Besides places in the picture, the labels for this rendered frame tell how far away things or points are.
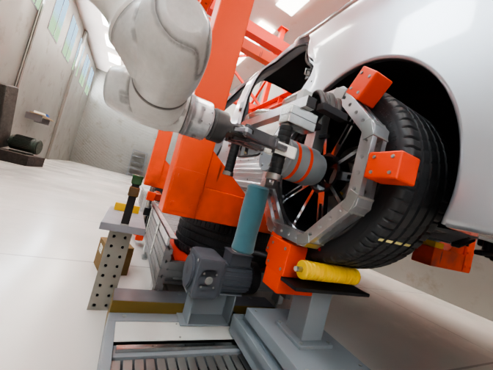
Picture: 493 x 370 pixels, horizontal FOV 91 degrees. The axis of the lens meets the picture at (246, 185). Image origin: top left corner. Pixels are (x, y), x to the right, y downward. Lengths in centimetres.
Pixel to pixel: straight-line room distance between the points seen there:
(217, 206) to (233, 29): 87
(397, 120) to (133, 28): 68
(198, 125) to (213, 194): 72
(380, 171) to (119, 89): 60
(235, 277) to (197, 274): 18
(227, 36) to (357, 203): 101
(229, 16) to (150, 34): 108
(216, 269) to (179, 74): 84
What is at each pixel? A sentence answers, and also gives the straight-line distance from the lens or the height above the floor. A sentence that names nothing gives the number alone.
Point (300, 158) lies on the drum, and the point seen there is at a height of 85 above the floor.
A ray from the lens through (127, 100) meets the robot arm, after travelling 52.
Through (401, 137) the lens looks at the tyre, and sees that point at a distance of 80.
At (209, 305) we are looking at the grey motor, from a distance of 134.
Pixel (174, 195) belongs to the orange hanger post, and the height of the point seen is 61.
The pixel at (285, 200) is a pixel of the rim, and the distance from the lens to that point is 112.
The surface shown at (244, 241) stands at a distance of 93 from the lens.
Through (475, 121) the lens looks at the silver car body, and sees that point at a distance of 81.
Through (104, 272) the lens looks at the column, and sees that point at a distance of 138.
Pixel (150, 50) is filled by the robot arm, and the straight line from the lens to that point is 38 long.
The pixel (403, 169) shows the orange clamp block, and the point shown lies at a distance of 68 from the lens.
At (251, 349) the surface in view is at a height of 14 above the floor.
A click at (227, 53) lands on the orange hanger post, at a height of 133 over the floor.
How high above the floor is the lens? 69
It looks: 3 degrees up
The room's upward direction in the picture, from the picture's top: 15 degrees clockwise
